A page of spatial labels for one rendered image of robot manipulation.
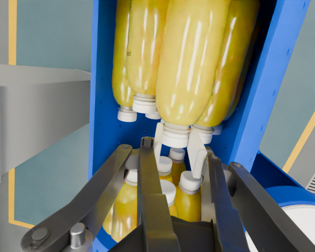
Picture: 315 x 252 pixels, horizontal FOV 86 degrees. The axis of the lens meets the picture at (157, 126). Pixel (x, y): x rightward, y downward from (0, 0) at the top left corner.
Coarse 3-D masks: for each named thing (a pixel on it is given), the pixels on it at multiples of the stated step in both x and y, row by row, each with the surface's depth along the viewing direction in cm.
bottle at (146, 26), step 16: (144, 0) 21; (160, 0) 21; (144, 16) 21; (160, 16) 21; (128, 32) 24; (144, 32) 22; (160, 32) 22; (128, 48) 24; (144, 48) 22; (160, 48) 23; (128, 64) 24; (144, 64) 23; (128, 80) 26; (144, 80) 24; (144, 96) 26
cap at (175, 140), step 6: (162, 132) 22; (168, 132) 21; (162, 138) 22; (168, 138) 21; (174, 138) 21; (180, 138) 21; (186, 138) 22; (168, 144) 21; (174, 144) 21; (180, 144) 21; (186, 144) 22
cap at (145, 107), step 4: (136, 100) 26; (132, 104) 28; (136, 104) 26; (140, 104) 26; (144, 104) 26; (148, 104) 26; (152, 104) 27; (132, 108) 28; (136, 108) 27; (140, 108) 26; (144, 108) 26; (148, 108) 26; (152, 108) 27; (140, 112) 27; (144, 112) 26; (148, 112) 27; (152, 112) 27
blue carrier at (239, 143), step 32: (96, 0) 23; (288, 0) 15; (96, 32) 24; (288, 32) 16; (96, 64) 26; (256, 64) 30; (96, 96) 28; (256, 96) 17; (96, 128) 31; (128, 128) 42; (224, 128) 37; (256, 128) 19; (96, 160) 34; (224, 160) 36
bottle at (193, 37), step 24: (168, 0) 19; (192, 0) 17; (216, 0) 17; (168, 24) 18; (192, 24) 17; (216, 24) 17; (168, 48) 18; (192, 48) 17; (216, 48) 18; (168, 72) 19; (192, 72) 18; (168, 96) 19; (192, 96) 18; (168, 120) 21; (192, 120) 20
